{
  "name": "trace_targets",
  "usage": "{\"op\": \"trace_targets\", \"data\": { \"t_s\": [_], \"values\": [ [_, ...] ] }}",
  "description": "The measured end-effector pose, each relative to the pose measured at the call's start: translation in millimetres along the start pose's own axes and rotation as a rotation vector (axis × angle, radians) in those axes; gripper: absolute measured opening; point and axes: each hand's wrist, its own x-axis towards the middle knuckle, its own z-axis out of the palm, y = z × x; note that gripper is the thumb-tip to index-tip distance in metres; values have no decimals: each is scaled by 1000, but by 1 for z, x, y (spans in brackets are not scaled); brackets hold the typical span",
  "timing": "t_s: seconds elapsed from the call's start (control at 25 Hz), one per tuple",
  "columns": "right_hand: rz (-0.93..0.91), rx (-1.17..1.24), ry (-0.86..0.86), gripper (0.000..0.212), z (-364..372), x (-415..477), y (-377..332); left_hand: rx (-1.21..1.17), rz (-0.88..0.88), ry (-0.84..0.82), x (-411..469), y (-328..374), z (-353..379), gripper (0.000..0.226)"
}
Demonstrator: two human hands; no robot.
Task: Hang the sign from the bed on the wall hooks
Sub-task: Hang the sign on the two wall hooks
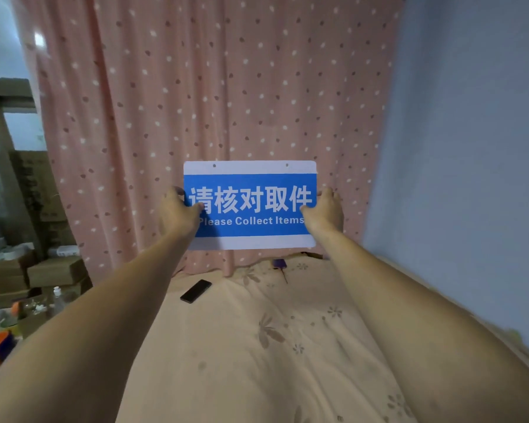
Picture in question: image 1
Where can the person's right hand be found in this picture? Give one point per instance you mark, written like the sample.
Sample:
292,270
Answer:
325,216

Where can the person's left hand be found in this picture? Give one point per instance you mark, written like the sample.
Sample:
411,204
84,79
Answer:
175,218

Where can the person's right thumb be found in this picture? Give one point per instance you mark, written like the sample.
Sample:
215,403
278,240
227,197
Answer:
308,211

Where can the person's left thumb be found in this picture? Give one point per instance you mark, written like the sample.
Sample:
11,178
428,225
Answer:
193,210

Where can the blue and white sign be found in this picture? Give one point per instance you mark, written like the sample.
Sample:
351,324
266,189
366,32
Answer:
251,202

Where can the person's right forearm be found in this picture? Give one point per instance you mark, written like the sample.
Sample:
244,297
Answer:
427,330

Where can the person's left forearm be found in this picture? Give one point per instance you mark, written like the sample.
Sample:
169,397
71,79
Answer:
79,330

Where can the black smartphone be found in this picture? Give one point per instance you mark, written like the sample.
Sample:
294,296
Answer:
195,291

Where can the pink dotted curtain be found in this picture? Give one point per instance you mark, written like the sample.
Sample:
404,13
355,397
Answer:
211,105

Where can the beige floral bed sheet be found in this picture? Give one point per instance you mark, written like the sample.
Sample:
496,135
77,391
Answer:
264,348

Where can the brown cardboard box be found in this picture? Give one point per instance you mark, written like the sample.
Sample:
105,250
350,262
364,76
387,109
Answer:
56,271

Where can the stack of cardboard boxes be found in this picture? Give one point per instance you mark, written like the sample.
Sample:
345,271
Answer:
39,198

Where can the clear plastic bottle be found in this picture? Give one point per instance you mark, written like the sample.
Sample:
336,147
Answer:
58,299

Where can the grey metal shelf frame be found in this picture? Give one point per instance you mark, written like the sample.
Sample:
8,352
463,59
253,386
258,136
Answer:
9,145

